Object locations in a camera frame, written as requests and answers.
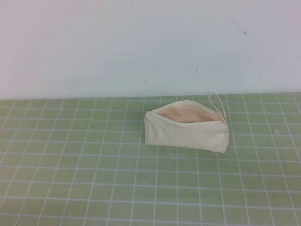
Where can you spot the cream fabric pencil case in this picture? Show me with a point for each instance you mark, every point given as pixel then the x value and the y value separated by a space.
pixel 185 136

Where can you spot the green grid cutting mat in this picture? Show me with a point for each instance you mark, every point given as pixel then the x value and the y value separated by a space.
pixel 94 176

